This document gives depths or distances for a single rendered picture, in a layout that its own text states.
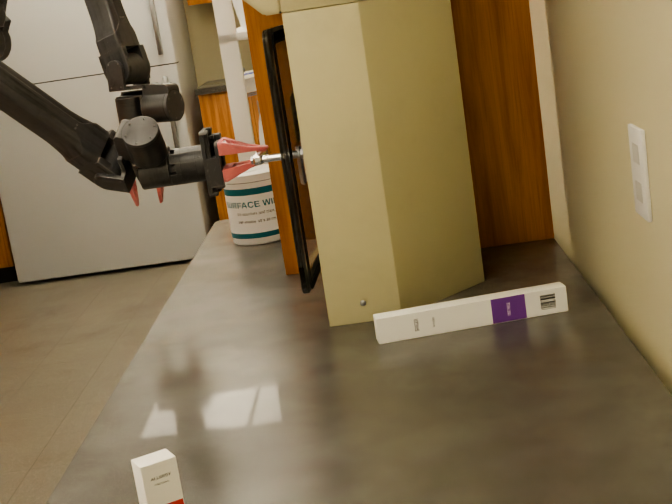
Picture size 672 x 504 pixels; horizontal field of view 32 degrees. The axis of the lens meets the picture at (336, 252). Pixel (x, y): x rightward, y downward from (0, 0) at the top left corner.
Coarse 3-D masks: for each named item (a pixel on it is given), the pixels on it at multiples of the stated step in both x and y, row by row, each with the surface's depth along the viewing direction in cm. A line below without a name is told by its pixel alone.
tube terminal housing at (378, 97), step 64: (320, 0) 166; (384, 0) 170; (448, 0) 179; (320, 64) 168; (384, 64) 171; (448, 64) 180; (320, 128) 171; (384, 128) 172; (448, 128) 181; (320, 192) 173; (384, 192) 173; (448, 192) 182; (320, 256) 175; (384, 256) 175; (448, 256) 183
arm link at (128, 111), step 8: (120, 96) 216; (128, 96) 214; (136, 96) 213; (120, 104) 214; (128, 104) 214; (136, 104) 214; (120, 112) 215; (128, 112) 214; (136, 112) 214; (120, 120) 215
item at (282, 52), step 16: (288, 64) 186; (272, 80) 170; (288, 80) 184; (272, 96) 170; (288, 96) 182; (288, 112) 180; (288, 128) 178; (288, 176) 173; (288, 192) 174; (304, 192) 186; (304, 208) 184; (304, 224) 182; (304, 288) 177
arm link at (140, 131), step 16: (128, 128) 176; (144, 128) 176; (128, 144) 175; (144, 144) 174; (160, 144) 177; (128, 160) 182; (144, 160) 177; (160, 160) 179; (96, 176) 183; (112, 176) 182; (128, 176) 183; (128, 192) 184
